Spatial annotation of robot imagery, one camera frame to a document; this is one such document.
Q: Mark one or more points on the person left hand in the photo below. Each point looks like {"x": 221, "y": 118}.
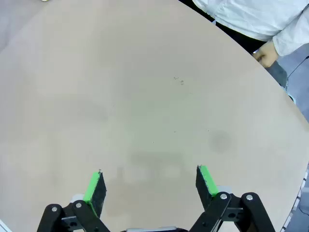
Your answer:
{"x": 265, "y": 54}

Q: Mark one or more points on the person in white jacket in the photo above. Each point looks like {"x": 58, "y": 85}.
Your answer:
{"x": 241, "y": 14}

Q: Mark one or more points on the person left forearm white sleeve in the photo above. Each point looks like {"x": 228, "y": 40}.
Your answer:
{"x": 292, "y": 38}

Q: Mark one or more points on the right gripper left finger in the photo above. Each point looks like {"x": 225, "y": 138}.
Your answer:
{"x": 94, "y": 193}

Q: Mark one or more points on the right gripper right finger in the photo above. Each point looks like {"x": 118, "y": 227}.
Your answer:
{"x": 207, "y": 186}

